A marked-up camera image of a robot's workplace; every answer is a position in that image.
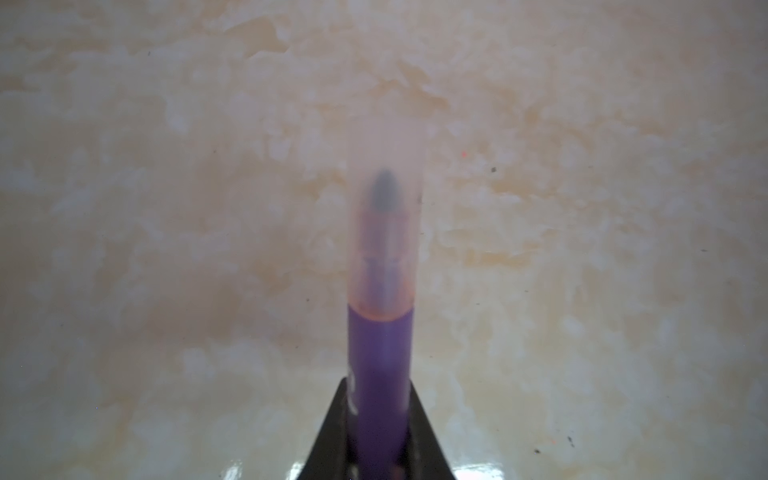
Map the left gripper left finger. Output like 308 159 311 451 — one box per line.
296 378 349 480

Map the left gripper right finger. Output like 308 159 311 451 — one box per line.
405 383 455 480

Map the purple marker pen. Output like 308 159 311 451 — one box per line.
345 170 416 480

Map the clear pen cap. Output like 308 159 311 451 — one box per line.
347 115 427 322

